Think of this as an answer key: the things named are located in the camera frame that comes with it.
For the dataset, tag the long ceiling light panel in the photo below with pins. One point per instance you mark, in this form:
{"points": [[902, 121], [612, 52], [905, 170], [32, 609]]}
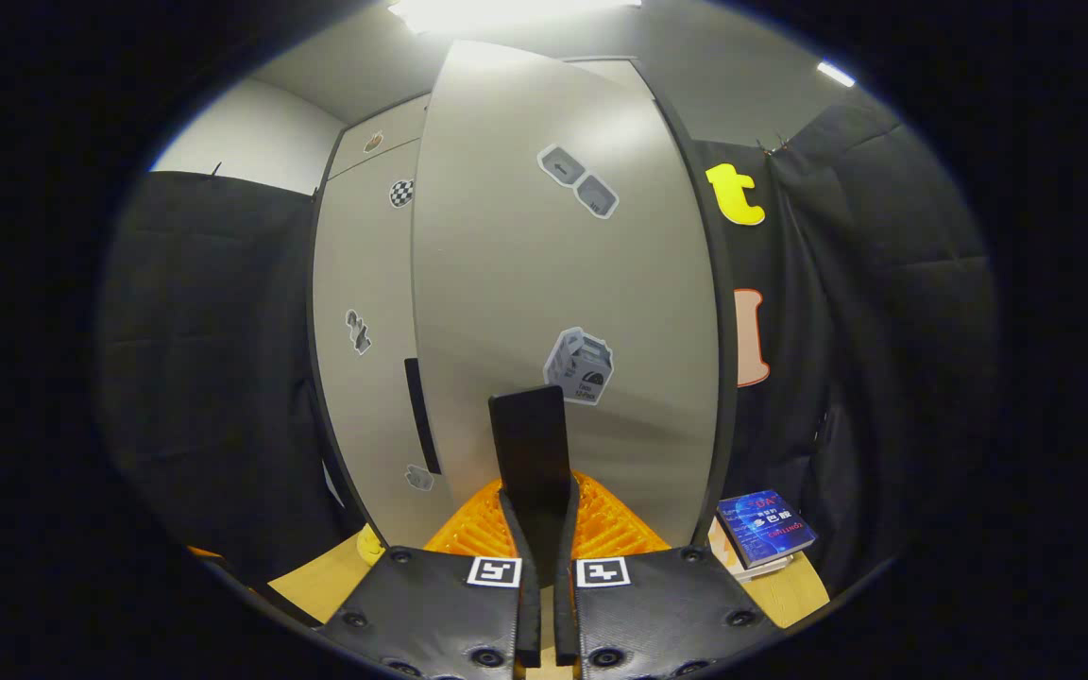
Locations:
{"points": [[506, 11]]}

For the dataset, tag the grey cabinet door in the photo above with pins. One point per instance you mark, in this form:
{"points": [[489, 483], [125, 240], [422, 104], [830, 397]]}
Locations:
{"points": [[506, 283], [365, 425]]}

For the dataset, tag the grey double-door shoe cabinet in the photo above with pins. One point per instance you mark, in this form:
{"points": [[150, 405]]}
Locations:
{"points": [[723, 378]]}

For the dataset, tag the small ceiling light panel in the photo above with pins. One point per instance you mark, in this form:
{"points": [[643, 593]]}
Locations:
{"points": [[835, 74]]}

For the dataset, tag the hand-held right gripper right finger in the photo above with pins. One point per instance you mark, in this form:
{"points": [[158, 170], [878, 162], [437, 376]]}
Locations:
{"points": [[565, 614]]}

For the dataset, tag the yellow smiling plush toy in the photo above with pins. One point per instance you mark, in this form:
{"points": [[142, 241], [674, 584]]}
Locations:
{"points": [[370, 546]]}

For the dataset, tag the grey cabinet drawer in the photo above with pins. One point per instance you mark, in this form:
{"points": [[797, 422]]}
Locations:
{"points": [[393, 132]]}

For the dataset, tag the blue book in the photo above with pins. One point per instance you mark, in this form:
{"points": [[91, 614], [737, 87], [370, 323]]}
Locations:
{"points": [[766, 527]]}

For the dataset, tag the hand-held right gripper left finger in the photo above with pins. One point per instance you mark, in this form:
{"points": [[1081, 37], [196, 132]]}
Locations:
{"points": [[531, 614]]}

